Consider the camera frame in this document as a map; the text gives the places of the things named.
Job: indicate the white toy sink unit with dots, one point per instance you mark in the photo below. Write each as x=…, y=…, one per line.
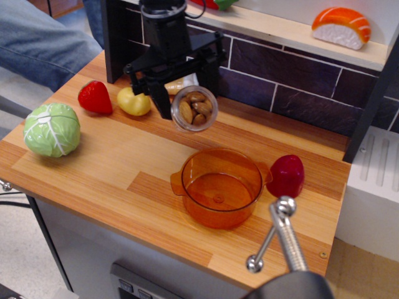
x=369, y=214

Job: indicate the black shelf post right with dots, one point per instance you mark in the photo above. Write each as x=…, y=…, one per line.
x=373, y=104

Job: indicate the black shelf post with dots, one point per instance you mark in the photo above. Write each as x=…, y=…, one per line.
x=123, y=35
x=373, y=104

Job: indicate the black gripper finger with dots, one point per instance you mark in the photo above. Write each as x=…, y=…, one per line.
x=209, y=78
x=161, y=99

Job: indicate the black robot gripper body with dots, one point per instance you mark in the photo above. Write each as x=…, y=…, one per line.
x=173, y=53

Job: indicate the small metal knob left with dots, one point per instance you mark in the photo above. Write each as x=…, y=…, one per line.
x=6, y=186

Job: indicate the green toy cabbage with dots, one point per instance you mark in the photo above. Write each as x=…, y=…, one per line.
x=52, y=130

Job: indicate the white toy garlic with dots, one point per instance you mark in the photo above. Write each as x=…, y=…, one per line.
x=190, y=80

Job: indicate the person in blue jeans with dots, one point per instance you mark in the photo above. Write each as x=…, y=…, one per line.
x=41, y=49

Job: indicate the red green toy pepper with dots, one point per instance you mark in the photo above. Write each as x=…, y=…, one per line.
x=217, y=5

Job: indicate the black shelf post left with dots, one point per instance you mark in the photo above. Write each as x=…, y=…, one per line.
x=123, y=35

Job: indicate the clear almond jar red label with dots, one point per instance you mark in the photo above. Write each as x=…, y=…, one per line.
x=194, y=109

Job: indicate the wooden wall shelf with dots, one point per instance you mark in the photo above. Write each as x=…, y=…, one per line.
x=289, y=23

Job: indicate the dark red toy fruit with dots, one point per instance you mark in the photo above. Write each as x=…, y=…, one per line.
x=288, y=176

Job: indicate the grey oven control panel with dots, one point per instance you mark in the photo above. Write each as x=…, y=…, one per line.
x=127, y=284

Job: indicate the red toy strawberry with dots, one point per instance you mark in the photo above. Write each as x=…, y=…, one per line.
x=94, y=97

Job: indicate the salmon sushi toy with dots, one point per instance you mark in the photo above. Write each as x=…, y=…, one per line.
x=342, y=26

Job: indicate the yellow toy potato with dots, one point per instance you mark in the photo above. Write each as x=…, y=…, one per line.
x=136, y=105

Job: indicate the orange transparent plastic pot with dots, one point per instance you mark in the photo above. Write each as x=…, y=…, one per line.
x=220, y=187

